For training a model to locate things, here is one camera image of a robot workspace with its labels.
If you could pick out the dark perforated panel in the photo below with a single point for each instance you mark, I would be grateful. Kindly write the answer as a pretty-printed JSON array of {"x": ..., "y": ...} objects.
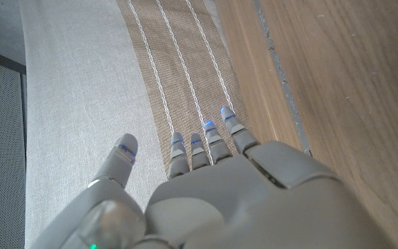
[{"x": 2, "y": 155}]

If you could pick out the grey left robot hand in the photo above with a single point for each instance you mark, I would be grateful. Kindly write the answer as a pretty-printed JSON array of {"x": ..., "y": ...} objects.
[{"x": 237, "y": 207}]

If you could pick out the beige striped curtain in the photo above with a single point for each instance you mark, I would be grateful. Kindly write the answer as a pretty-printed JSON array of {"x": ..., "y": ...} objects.
[{"x": 88, "y": 86}]

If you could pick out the grey tape outline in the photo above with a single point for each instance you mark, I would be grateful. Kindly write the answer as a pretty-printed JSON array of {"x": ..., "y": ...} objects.
[{"x": 282, "y": 76}]

